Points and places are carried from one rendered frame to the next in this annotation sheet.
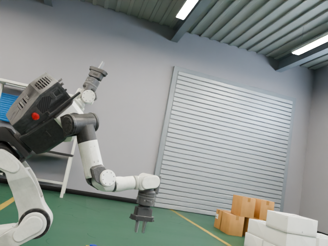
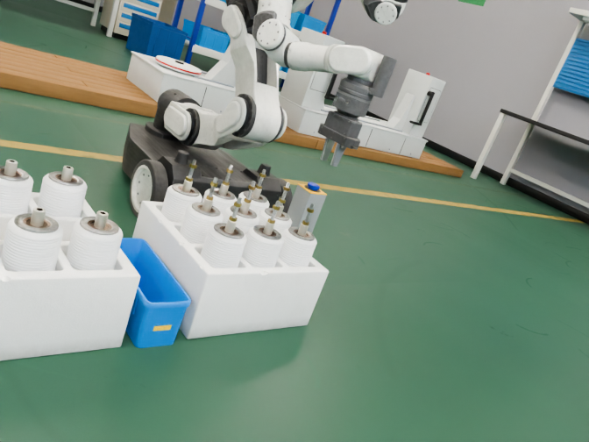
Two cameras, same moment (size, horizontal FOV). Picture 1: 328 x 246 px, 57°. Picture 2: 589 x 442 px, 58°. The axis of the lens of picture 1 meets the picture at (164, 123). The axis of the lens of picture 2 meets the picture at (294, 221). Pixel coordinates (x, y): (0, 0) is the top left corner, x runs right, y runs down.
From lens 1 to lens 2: 1.45 m
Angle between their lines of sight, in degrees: 65
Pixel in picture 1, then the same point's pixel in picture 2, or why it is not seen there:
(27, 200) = (243, 82)
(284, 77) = not seen: outside the picture
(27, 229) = (226, 117)
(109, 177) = (270, 32)
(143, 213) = (334, 124)
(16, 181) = (237, 51)
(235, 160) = not seen: outside the picture
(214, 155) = not seen: outside the picture
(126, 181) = (307, 50)
